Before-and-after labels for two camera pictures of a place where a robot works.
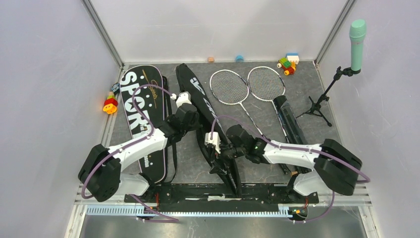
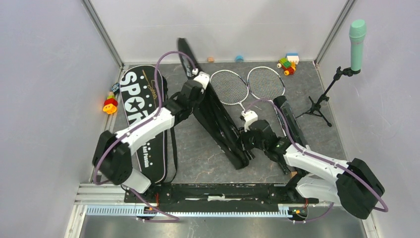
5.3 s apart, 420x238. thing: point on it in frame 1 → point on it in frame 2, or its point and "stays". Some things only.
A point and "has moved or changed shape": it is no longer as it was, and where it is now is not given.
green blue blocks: [289, 63] stays
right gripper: [221, 154] → [243, 137]
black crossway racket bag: [211, 129] has moved or changed shape
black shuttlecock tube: [293, 130] stays
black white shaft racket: [267, 84] stays
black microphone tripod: [315, 107] stays
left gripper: [196, 124] → [200, 97]
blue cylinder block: [239, 58] stays
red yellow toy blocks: [110, 104] stays
